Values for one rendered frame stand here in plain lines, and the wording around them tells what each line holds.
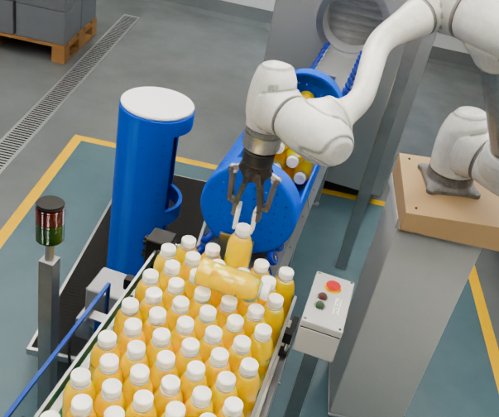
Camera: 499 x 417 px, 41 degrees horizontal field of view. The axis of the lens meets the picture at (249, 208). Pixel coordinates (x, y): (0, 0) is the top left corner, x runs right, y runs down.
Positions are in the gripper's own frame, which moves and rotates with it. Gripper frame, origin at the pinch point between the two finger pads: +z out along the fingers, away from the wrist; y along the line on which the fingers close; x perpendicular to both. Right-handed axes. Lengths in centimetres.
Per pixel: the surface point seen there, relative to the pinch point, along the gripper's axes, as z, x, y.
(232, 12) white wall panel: 116, -523, 145
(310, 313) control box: 9.5, 16.1, -22.6
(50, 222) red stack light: -3.5, 29.1, 37.5
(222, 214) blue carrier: 13.9, -18.6, 10.0
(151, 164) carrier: 35, -67, 51
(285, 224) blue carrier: 10.6, -18.6, -8.6
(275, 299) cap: 11.7, 12.3, -13.5
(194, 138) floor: 121, -251, 88
